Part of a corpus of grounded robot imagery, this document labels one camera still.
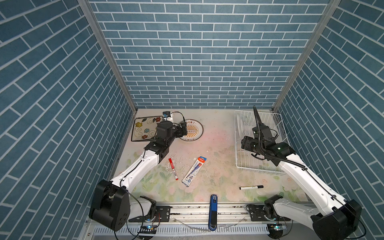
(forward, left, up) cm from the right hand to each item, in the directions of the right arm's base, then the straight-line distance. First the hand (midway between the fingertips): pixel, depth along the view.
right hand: (245, 140), depth 79 cm
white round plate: (+19, +30, -19) cm, 40 cm away
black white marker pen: (-18, -5, -20) cm, 27 cm away
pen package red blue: (-12, +27, -18) cm, 35 cm away
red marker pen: (-11, +40, -18) cm, 45 cm away
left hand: (+6, +36, +4) cm, 36 cm away
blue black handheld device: (-32, +15, -18) cm, 40 cm away
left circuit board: (-41, +47, -22) cm, 66 cm away
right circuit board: (-35, -16, -22) cm, 44 cm away
